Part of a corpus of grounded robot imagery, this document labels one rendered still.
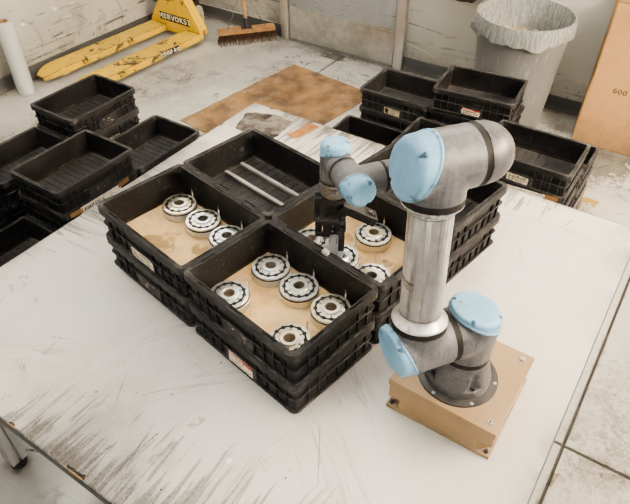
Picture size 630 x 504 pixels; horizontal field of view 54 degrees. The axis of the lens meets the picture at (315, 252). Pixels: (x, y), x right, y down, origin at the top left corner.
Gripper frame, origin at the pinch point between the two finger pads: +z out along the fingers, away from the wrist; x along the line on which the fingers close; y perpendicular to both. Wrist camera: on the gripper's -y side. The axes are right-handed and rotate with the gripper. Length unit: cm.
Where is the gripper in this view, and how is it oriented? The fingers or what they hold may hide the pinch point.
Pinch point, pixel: (340, 251)
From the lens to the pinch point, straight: 170.1
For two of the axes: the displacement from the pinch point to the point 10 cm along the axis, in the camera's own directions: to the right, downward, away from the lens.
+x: 0.5, 6.6, -7.5
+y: -10.0, 0.4, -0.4
